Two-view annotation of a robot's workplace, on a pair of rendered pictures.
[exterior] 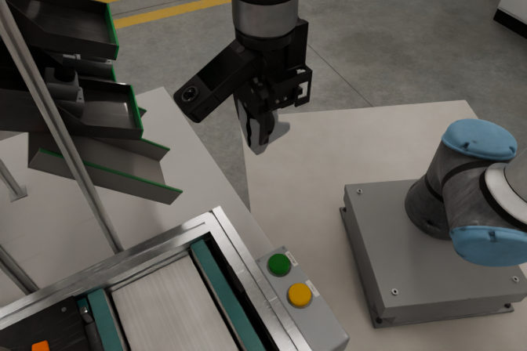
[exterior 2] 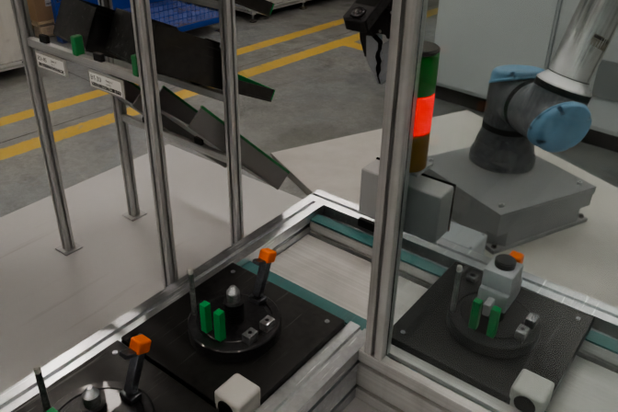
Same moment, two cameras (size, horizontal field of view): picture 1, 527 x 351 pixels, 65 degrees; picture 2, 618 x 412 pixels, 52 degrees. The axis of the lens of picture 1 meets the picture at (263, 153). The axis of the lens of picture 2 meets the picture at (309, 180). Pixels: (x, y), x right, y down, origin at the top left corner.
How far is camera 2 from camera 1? 79 cm
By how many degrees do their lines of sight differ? 25
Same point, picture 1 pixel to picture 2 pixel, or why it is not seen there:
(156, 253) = (286, 226)
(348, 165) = not seen: hidden behind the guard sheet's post
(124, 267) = (263, 240)
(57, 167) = (209, 129)
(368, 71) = not seen: hidden behind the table
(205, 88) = (368, 6)
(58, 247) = (154, 274)
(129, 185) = (253, 158)
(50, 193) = (108, 241)
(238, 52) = not seen: outside the picture
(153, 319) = (309, 277)
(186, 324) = (342, 273)
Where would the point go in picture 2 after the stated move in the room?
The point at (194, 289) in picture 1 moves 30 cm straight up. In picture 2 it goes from (332, 252) to (337, 108)
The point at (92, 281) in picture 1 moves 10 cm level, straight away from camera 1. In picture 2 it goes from (240, 254) to (194, 240)
